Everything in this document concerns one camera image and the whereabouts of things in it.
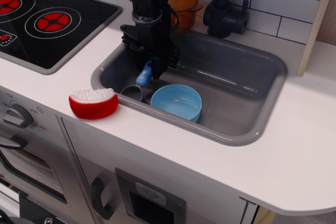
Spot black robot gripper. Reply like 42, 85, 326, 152
120, 8, 180, 80

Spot blue handled metal spoon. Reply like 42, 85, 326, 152
121, 60, 153, 101

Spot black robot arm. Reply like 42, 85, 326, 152
120, 0, 180, 80

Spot light blue plastic bowl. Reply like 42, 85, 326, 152
150, 84, 202, 122

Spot red bowl of rice toy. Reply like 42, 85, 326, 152
69, 88, 119, 120

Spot grey plastic sink basin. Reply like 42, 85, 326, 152
90, 23, 288, 147

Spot orange transparent plastic pot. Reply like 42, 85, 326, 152
169, 0, 203, 34

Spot dark grey toy faucet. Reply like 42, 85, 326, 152
203, 0, 249, 38

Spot black toy stovetop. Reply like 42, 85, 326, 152
1, 0, 122, 75

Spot grey dishwasher panel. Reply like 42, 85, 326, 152
115, 168, 186, 224

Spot grey oven knob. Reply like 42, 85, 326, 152
3, 104, 34, 129

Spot white oven door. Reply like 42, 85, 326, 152
1, 123, 94, 223

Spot dark grey cabinet handle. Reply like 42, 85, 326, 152
90, 177, 114, 220

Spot grey oven door handle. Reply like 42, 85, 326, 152
1, 136, 28, 150

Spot light wooden side post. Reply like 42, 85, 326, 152
297, 0, 329, 77

